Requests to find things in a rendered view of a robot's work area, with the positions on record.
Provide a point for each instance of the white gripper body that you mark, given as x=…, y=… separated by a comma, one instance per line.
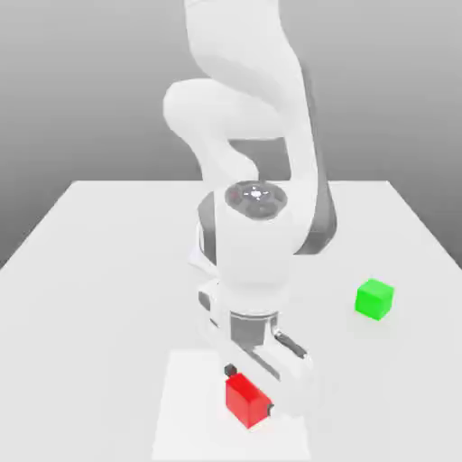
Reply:
x=292, y=386

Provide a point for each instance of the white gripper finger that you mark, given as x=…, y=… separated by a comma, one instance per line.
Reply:
x=230, y=369
x=270, y=409

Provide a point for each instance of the small red cube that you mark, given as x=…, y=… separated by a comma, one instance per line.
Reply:
x=245, y=400

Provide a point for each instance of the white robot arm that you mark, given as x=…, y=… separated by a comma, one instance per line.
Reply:
x=252, y=252

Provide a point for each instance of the small green cube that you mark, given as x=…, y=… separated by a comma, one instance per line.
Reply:
x=373, y=299

